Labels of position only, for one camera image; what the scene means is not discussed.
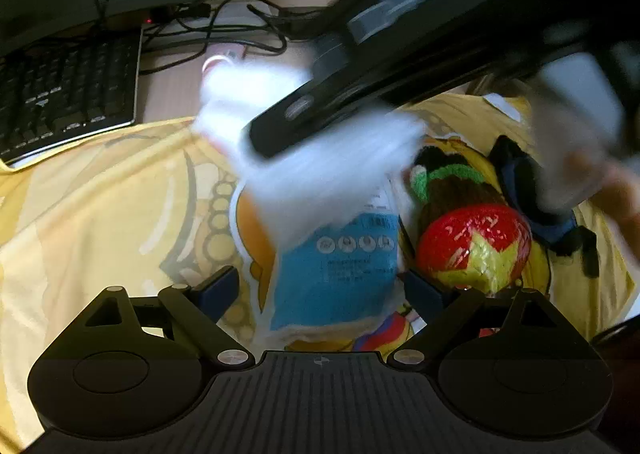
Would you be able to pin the black keyboard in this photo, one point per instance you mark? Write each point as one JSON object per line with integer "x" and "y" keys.
{"x": 68, "y": 87}

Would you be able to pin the blue wipes packet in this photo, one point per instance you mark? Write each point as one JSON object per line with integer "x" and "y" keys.
{"x": 341, "y": 281}

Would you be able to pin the right hand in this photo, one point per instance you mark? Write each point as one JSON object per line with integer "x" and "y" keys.
{"x": 617, "y": 195}

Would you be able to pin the red yellow foil egg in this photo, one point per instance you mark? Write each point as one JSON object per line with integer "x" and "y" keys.
{"x": 484, "y": 246}

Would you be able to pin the pink tube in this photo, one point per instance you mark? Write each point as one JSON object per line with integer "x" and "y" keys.
{"x": 222, "y": 55}

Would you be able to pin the white cleaning cloth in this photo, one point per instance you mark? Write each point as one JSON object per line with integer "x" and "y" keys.
{"x": 324, "y": 181}

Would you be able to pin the yellow printed cloth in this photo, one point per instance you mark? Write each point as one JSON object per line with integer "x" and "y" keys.
{"x": 149, "y": 206}

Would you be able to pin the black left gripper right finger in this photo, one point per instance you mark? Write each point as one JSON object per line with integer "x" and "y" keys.
{"x": 453, "y": 317}

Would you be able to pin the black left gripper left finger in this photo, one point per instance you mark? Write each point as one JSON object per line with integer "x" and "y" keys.
{"x": 197, "y": 310}

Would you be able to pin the brown crocheted toy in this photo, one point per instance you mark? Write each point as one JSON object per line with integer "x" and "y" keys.
{"x": 443, "y": 182}

